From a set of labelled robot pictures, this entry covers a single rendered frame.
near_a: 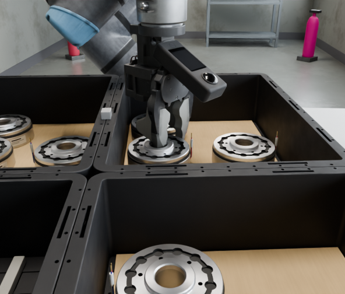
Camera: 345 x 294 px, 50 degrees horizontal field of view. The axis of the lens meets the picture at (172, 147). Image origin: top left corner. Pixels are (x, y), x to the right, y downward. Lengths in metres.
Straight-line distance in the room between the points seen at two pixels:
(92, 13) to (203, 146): 0.29
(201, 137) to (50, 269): 0.48
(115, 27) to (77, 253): 0.71
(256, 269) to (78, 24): 0.44
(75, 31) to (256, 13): 6.13
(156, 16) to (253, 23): 6.17
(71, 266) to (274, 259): 0.24
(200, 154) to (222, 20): 6.03
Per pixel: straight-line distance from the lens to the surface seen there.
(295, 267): 0.45
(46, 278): 0.29
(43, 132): 0.79
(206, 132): 0.74
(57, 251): 0.31
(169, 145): 0.60
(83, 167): 0.42
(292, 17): 6.81
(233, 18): 6.65
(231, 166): 0.41
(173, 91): 0.59
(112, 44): 0.94
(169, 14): 0.55
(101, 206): 0.38
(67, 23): 0.62
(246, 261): 0.44
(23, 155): 0.70
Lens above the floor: 1.13
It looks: 26 degrees down
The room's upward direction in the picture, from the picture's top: straight up
